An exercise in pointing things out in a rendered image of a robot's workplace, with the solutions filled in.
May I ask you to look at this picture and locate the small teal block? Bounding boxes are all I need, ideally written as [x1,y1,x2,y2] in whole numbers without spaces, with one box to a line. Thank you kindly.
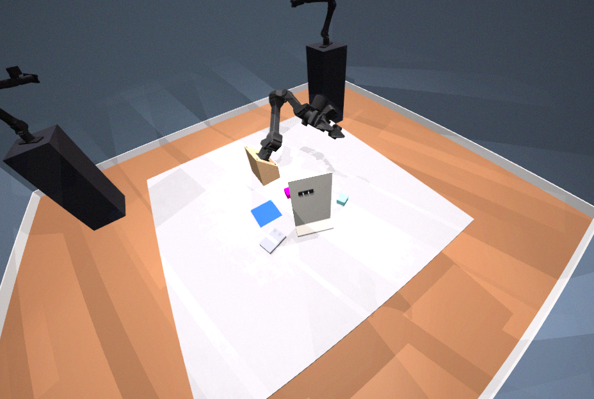
[337,193,349,206]

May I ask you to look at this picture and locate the blue square mat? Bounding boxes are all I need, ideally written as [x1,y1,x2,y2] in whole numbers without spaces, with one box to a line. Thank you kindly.
[251,200,282,227]

